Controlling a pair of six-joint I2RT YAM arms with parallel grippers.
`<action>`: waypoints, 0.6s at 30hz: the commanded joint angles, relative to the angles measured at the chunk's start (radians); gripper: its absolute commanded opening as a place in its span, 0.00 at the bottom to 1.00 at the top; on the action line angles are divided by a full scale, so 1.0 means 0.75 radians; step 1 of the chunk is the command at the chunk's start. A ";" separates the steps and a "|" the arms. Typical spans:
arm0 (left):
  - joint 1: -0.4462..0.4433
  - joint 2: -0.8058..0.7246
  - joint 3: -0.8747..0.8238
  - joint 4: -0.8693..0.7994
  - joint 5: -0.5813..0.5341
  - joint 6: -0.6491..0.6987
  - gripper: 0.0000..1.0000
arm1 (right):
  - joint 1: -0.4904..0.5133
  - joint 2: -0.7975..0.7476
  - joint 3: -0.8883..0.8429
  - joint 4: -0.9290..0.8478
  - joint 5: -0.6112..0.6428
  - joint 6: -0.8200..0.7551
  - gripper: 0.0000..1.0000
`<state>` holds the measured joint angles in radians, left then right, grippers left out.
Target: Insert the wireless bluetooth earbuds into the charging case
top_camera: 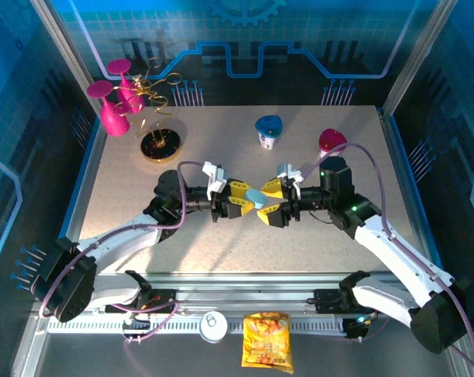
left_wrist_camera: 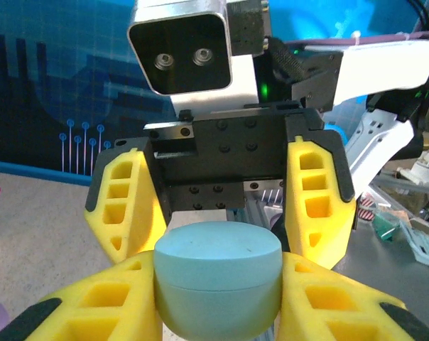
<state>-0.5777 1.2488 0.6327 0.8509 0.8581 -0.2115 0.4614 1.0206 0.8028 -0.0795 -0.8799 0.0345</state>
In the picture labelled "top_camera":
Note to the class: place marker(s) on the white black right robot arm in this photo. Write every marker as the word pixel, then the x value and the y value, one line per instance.
pixel 398 251

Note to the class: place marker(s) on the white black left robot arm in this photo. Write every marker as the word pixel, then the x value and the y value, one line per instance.
pixel 119 239

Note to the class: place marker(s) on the white cup blue lid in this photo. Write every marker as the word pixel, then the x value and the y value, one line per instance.
pixel 268 131

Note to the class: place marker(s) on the pink wine glass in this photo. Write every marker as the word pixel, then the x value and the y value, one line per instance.
pixel 133 100
pixel 115 119

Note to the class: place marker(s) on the white drink can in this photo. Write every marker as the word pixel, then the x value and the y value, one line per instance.
pixel 213 326

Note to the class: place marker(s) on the yellow chips bag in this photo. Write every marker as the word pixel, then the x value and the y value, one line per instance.
pixel 266 341

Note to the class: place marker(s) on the aluminium front rail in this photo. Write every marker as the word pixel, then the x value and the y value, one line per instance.
pixel 260 294

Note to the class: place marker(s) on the aluminium right rear post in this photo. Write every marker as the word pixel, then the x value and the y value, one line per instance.
pixel 415 55

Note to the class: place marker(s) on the aluminium post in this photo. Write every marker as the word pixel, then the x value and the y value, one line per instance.
pixel 64 51
pixel 415 55

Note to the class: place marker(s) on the aluminium left rear post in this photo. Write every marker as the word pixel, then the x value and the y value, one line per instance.
pixel 64 51

